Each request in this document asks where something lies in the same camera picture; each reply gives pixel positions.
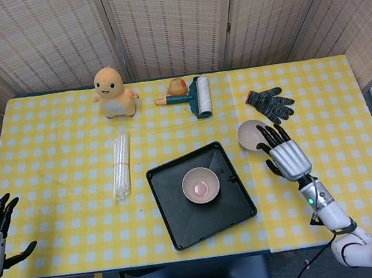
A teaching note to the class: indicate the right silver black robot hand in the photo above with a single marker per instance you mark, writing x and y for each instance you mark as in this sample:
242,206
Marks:
290,160

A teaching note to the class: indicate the plain beige bowl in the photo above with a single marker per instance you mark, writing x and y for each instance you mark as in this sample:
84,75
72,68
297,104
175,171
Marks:
248,134

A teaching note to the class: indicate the beige bowl with pink residue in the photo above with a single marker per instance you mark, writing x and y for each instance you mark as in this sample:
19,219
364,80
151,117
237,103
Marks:
200,188

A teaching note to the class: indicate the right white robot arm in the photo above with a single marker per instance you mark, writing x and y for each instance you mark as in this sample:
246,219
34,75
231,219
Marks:
331,212

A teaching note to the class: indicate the black square plastic tray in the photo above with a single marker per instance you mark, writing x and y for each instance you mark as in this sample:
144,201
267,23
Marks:
183,227

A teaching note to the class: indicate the grey striped work glove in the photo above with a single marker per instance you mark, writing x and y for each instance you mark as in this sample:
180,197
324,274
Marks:
270,103

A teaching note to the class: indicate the yellow checked tablecloth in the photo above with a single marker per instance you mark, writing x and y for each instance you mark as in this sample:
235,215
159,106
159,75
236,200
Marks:
64,228

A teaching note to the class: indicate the teal lint roller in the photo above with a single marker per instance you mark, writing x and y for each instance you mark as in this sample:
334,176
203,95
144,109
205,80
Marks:
204,96

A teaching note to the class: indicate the yellow red toy fruit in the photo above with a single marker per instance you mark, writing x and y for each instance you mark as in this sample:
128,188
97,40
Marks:
175,86

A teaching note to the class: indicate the clear bundle of straws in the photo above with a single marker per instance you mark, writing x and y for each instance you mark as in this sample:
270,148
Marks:
122,160

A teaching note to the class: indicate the orange dinosaur plush toy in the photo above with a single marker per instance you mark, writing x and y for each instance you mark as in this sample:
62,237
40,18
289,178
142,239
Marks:
111,87

